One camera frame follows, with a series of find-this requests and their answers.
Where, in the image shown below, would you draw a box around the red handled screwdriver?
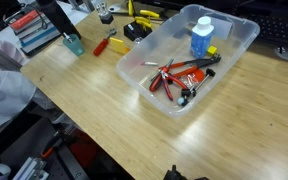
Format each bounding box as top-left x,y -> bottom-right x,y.
93,29 -> 117,56

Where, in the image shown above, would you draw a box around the clear plastic storage box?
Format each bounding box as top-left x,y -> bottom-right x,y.
117,4 -> 260,117

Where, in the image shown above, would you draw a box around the black bar clamp tool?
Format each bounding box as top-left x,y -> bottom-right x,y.
177,69 -> 216,106

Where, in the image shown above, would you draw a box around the yellow sticky note pad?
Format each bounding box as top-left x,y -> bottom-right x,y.
109,37 -> 130,54

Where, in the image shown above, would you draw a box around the red plastic packet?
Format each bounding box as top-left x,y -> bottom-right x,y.
180,70 -> 204,88

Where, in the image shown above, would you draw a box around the black perforated holder block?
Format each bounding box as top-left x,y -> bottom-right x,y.
123,22 -> 152,41

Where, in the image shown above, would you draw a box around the red black long pliers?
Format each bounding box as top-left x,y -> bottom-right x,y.
169,54 -> 221,77

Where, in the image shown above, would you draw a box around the small yellow cube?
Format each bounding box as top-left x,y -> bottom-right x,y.
207,46 -> 217,56

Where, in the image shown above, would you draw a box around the blue bottle with white cap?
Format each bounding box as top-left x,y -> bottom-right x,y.
190,16 -> 214,58

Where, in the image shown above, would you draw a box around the teal plastic cup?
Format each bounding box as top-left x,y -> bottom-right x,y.
63,34 -> 85,56

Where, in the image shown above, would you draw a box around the white dry erase marker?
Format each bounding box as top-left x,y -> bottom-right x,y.
63,32 -> 73,43

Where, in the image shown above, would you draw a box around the stack of books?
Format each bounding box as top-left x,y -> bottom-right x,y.
10,10 -> 60,55

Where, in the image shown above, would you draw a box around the white plastic bag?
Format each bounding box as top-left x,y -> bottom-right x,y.
0,37 -> 53,127

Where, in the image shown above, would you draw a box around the black keyboard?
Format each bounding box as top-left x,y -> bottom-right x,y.
248,15 -> 288,46

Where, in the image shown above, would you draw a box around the red handled pliers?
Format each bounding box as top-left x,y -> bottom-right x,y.
149,59 -> 187,101

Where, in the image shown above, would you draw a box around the yellow handled tool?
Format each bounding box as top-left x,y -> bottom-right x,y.
127,0 -> 160,30

